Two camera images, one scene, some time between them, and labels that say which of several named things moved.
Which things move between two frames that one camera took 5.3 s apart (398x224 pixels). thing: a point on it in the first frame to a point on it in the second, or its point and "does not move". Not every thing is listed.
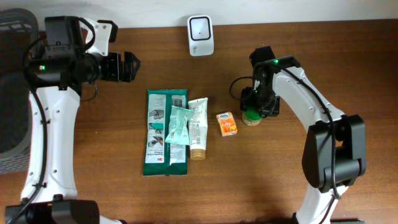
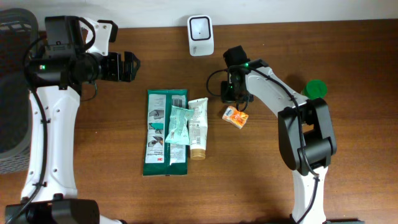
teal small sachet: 179,130 does not move
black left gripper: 115,66 does not move
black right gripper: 267,108 to 226,98
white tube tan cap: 198,128 does not move
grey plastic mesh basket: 18,28 does not move
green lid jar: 251,117 to 315,88
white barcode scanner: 201,35 does not move
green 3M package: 160,158 does not move
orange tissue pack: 227,124 to 238,117
